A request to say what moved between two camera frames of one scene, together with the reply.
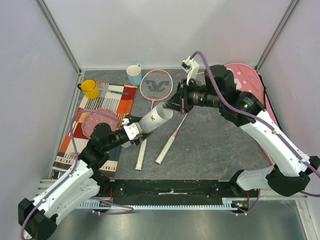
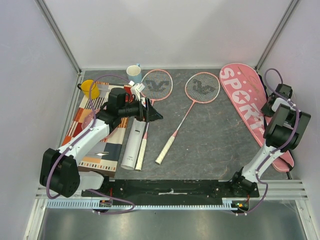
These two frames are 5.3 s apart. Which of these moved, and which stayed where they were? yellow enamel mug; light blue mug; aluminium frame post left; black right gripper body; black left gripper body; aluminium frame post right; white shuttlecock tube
Moved: white shuttlecock tube; black left gripper body; black right gripper body
Stayed: light blue mug; yellow enamel mug; aluminium frame post left; aluminium frame post right
